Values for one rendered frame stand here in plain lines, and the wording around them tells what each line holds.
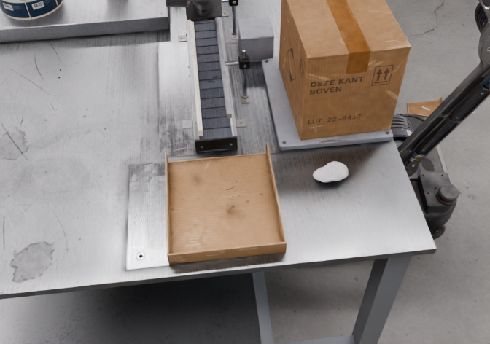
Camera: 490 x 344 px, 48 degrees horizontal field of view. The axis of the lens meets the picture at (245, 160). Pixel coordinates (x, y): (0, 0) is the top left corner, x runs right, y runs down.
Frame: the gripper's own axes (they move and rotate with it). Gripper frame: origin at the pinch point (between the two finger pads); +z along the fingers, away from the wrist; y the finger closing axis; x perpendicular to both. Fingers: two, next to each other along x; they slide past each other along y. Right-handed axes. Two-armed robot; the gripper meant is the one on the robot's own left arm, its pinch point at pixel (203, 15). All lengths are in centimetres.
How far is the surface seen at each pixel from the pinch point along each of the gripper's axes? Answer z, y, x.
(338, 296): 41, -41, 97
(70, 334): 15, 51, 94
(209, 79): -9.9, 0.2, 20.8
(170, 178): -26, 12, 47
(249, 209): -34, -6, 57
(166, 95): -5.9, 12.8, 23.9
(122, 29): 13.1, 26.2, -1.3
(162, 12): 12.0, 12.8, -5.4
